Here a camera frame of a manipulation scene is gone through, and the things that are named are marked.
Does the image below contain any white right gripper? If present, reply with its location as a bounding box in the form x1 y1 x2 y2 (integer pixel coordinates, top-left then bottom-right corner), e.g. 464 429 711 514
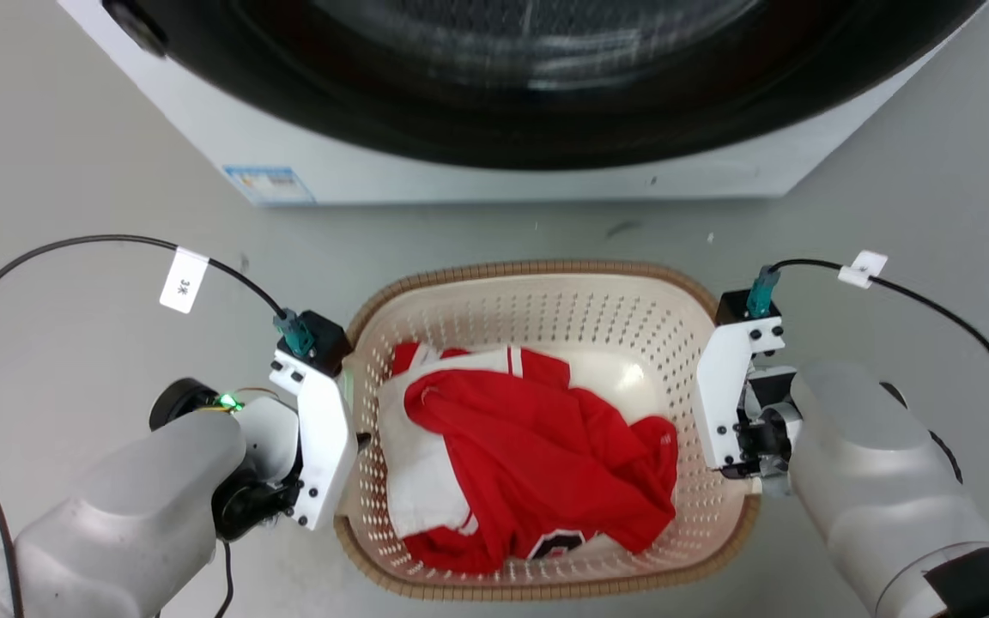
691 316 804 499

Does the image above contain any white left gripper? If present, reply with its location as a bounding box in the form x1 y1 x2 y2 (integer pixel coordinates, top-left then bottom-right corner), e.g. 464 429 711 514
269 349 373 531

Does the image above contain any beige perforated plastic laundry basket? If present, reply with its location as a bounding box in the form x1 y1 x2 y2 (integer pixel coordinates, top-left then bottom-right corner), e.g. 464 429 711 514
334 260 762 602

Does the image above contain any red and white jersey garment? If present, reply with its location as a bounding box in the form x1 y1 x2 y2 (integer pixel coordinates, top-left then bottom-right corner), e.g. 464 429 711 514
377 341 681 575

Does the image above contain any white washing machine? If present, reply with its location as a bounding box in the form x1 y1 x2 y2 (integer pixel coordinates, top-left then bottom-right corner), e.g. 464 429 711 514
57 0 989 208

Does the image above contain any blue white energy label sticker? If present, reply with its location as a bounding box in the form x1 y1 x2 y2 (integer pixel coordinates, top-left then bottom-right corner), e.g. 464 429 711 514
222 165 317 206

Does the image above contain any black round washing machine door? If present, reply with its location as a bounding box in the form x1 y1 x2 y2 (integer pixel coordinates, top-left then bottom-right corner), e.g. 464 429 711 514
103 0 989 172

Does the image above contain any teal right cable connector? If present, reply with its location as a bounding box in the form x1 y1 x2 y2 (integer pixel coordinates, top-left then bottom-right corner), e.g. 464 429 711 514
745 265 781 319

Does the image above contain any teal cable connector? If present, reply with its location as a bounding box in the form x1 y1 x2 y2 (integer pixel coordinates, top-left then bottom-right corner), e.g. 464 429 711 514
745 265 781 319
273 308 316 358

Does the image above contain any teal left cable connector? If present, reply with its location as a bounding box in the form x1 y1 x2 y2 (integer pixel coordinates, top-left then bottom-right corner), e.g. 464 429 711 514
273 308 316 358

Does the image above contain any white blank cable tag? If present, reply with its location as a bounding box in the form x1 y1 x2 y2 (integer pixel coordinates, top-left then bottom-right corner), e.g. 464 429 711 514
837 250 889 290

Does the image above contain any thin short black cable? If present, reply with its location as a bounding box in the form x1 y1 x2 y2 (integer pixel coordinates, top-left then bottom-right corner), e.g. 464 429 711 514
213 539 235 618

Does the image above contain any white printed cable tag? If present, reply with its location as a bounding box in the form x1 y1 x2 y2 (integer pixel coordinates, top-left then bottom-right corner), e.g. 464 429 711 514
159 247 209 315

